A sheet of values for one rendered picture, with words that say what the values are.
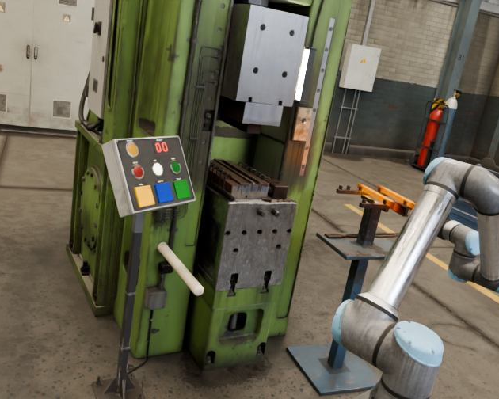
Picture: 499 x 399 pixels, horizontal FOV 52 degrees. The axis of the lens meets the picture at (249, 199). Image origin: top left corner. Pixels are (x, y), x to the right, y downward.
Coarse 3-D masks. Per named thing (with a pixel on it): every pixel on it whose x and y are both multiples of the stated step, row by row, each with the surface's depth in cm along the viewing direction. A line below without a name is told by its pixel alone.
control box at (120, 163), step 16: (112, 144) 185; (128, 144) 189; (144, 144) 195; (160, 144) 201; (176, 144) 209; (112, 160) 186; (128, 160) 187; (144, 160) 193; (160, 160) 200; (176, 160) 207; (112, 176) 187; (128, 176) 186; (144, 176) 192; (160, 176) 198; (176, 176) 205; (128, 192) 184; (192, 192) 210; (128, 208) 185; (144, 208) 188; (160, 208) 199
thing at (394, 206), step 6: (366, 186) 261; (366, 192) 257; (372, 192) 252; (378, 192) 252; (378, 198) 248; (384, 198) 243; (390, 204) 237; (396, 204) 236; (402, 204) 233; (396, 210) 236; (402, 210) 232; (408, 210) 230
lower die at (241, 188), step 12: (216, 168) 259; (228, 168) 259; (240, 168) 265; (216, 180) 249; (228, 180) 241; (240, 180) 241; (264, 180) 248; (240, 192) 238; (252, 192) 241; (264, 192) 245
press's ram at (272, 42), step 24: (240, 24) 218; (264, 24) 216; (288, 24) 221; (240, 48) 218; (264, 48) 220; (288, 48) 225; (240, 72) 218; (264, 72) 223; (288, 72) 229; (240, 96) 222; (264, 96) 227; (288, 96) 233
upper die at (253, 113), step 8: (224, 104) 241; (232, 104) 234; (240, 104) 228; (248, 104) 225; (256, 104) 227; (264, 104) 229; (224, 112) 241; (232, 112) 234; (240, 112) 228; (248, 112) 226; (256, 112) 228; (264, 112) 230; (272, 112) 232; (280, 112) 234; (240, 120) 228; (248, 120) 227; (256, 120) 229; (264, 120) 231; (272, 120) 234
